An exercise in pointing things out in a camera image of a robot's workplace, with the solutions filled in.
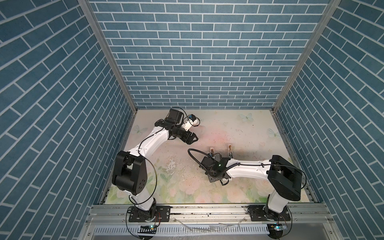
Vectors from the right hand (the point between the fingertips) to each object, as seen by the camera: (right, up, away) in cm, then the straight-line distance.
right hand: (211, 174), depth 86 cm
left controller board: (-31, -22, -14) cm, 41 cm away
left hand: (-11, +23, 0) cm, 26 cm away
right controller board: (+30, -22, -15) cm, 40 cm away
